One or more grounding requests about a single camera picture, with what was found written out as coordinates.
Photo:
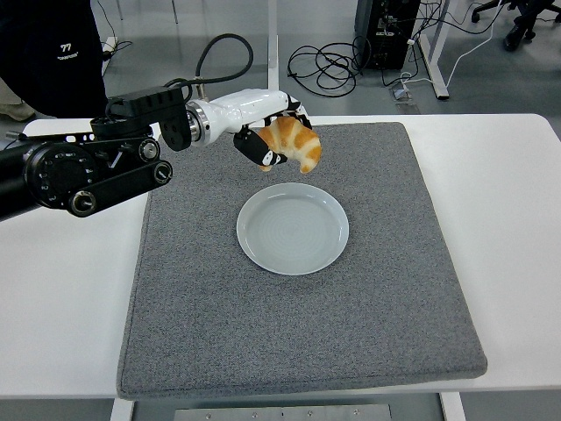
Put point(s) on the black office chair base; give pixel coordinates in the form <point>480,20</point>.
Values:
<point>486,8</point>

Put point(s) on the pale grey round plate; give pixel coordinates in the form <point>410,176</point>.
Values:
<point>293,228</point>

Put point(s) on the grey floor socket box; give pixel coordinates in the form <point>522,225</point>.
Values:
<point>401,94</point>

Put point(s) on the black computer tower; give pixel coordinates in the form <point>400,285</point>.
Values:
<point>377,52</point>

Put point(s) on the white power strip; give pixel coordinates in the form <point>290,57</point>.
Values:
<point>110,45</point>

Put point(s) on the golden croissant bread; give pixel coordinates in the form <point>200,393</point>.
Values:
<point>298,140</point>

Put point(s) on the person's leg with black shoe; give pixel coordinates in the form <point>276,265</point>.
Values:
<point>515,37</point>

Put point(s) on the slanted white desk leg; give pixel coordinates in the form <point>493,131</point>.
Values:
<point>438,83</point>

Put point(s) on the white table leg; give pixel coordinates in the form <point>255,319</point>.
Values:
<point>453,410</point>
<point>120,412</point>

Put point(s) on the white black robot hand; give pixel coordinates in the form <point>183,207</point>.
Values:
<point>245,107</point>

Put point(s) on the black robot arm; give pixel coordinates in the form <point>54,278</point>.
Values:
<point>57,171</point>

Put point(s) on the straight white desk leg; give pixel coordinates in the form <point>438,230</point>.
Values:
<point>272,66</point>

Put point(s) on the grey table crossbeam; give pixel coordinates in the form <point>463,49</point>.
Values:
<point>153,412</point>

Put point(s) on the grey metal plate with screws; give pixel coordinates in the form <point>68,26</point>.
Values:
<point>263,414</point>

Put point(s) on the person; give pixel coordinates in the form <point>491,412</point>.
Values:
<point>52,66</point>

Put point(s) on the grey fabric mat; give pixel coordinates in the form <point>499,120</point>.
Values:
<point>307,329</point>

